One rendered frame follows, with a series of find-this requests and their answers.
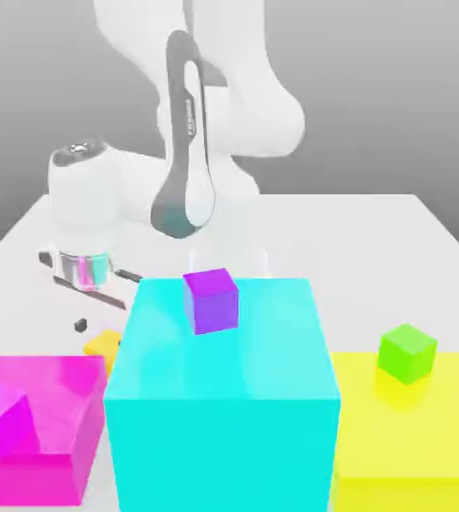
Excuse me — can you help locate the small purple cube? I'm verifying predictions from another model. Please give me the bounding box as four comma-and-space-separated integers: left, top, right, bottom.
181, 267, 241, 336

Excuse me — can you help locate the large yellow box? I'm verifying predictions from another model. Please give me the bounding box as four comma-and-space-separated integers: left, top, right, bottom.
327, 350, 459, 512

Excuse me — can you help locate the large magenta box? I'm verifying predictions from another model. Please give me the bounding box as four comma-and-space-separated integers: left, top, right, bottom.
0, 354, 109, 508

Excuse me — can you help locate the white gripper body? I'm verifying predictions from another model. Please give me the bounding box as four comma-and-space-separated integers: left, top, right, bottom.
50, 273, 129, 321

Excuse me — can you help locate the large cyan box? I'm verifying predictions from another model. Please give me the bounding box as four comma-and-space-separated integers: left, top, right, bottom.
102, 276, 343, 512

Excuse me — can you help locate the small magenta cube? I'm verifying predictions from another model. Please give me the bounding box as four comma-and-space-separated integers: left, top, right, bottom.
0, 378, 41, 462

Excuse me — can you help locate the small orange cube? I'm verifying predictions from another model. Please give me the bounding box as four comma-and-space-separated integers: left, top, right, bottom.
82, 328, 123, 377

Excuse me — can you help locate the small green cube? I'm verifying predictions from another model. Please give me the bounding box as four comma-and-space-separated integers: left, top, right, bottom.
376, 323, 439, 386

